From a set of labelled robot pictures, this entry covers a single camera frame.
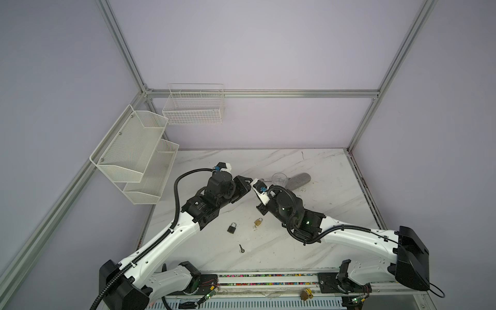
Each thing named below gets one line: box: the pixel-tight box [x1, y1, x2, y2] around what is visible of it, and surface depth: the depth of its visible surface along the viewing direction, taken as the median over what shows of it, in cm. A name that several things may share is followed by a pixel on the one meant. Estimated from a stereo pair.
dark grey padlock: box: [226, 222, 238, 234], surface depth 90 cm
